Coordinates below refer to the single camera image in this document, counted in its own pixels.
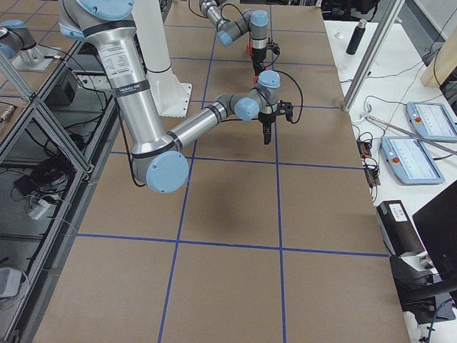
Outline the black monitor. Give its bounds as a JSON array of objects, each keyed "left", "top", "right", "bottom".
[{"left": 413, "top": 182, "right": 457, "bottom": 279}]

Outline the black water bottle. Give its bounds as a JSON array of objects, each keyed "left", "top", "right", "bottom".
[{"left": 346, "top": 19, "right": 367, "bottom": 55}]

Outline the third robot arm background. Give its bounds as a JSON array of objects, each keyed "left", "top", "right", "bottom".
[{"left": 1, "top": 19, "right": 54, "bottom": 72}]

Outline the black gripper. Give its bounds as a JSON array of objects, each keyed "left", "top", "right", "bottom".
[
  {"left": 251, "top": 46, "right": 266, "bottom": 76},
  {"left": 258, "top": 112, "right": 276, "bottom": 144}
]

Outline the far blue teach pendant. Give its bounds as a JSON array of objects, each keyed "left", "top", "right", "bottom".
[{"left": 406, "top": 102, "right": 456, "bottom": 142}]

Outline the near blue teach pendant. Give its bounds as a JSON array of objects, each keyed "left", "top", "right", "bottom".
[{"left": 381, "top": 136, "right": 445, "bottom": 185}]

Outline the metal rod green tip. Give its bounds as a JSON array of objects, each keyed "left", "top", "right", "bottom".
[{"left": 361, "top": 114, "right": 457, "bottom": 155}]

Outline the aluminium frame rack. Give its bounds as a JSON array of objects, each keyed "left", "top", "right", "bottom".
[{"left": 1, "top": 42, "right": 116, "bottom": 342}]

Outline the blue teach pendant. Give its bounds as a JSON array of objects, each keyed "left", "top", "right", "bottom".
[
  {"left": 381, "top": 136, "right": 445, "bottom": 185},
  {"left": 406, "top": 102, "right": 456, "bottom": 142}
]

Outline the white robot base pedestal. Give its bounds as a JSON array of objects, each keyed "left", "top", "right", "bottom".
[{"left": 132, "top": 0, "right": 192, "bottom": 117}]

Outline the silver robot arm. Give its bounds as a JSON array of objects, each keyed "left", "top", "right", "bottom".
[
  {"left": 59, "top": 1, "right": 280, "bottom": 193},
  {"left": 199, "top": 1, "right": 269, "bottom": 77}
]

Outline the black box white label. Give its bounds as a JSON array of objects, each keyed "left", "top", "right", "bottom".
[{"left": 376, "top": 200, "right": 425, "bottom": 257}]

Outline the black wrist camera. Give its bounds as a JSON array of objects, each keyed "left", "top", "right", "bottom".
[
  {"left": 267, "top": 41, "right": 281, "bottom": 56},
  {"left": 277, "top": 100, "right": 293, "bottom": 122}
]

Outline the aluminium frame post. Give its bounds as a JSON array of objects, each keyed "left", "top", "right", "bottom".
[{"left": 341, "top": 0, "right": 405, "bottom": 112}]

